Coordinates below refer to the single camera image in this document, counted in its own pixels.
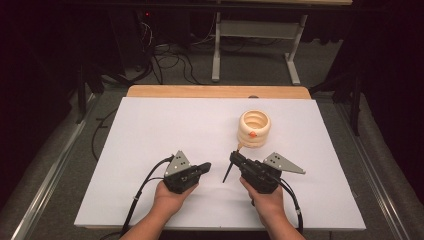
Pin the white metal desk frame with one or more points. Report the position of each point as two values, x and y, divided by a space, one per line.
216 50

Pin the person's right hand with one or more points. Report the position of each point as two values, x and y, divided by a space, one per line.
268 205

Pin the cream ribbed cup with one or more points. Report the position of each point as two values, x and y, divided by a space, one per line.
254 140

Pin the wooden table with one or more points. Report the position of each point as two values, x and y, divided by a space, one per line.
216 91

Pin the white board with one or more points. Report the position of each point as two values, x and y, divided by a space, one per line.
206 133

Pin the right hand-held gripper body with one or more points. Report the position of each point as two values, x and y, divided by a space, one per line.
261 178

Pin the person's left hand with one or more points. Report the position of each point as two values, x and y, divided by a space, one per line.
170 201

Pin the dark box with red light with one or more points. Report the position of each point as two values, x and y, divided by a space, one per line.
133 36

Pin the black stand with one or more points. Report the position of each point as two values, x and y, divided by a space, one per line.
356 106
81 96

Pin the metal floor rail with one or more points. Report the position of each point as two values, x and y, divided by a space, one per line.
376 176
53 170

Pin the black brush with tan bristles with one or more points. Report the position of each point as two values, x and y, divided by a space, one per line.
228 173

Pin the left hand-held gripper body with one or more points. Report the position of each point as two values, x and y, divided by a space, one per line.
181 181

